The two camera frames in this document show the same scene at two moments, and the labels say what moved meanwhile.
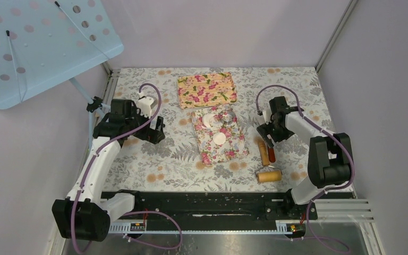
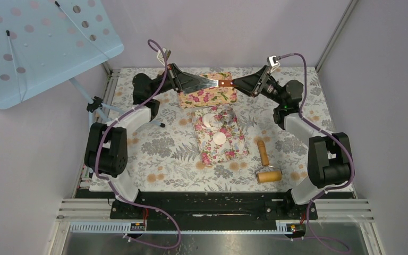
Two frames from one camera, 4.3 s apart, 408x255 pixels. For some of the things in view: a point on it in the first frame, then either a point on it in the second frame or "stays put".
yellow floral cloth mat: (206, 90) stays put
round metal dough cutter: (227, 116) stays put
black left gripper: (154, 135) to (180, 81)
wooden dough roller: (267, 176) stays put
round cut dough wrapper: (219, 138) stays put
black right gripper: (264, 130) to (249, 84)
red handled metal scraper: (271, 154) to (211, 83)
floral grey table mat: (173, 163) stays put
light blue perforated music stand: (26, 47) stays put
